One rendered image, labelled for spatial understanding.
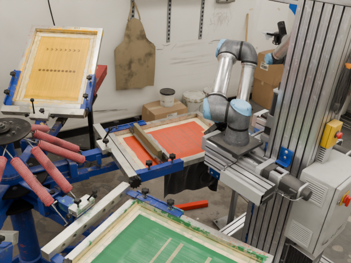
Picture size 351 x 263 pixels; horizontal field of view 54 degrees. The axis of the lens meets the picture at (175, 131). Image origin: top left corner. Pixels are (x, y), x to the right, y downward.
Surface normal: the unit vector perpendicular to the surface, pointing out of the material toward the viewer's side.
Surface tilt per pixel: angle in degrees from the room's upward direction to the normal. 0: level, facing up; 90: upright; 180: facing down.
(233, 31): 90
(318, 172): 0
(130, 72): 89
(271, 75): 90
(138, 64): 89
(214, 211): 0
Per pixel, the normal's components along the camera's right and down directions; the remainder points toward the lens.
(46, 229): 0.04, -0.87
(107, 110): 0.48, 0.45
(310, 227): -0.75, 0.29
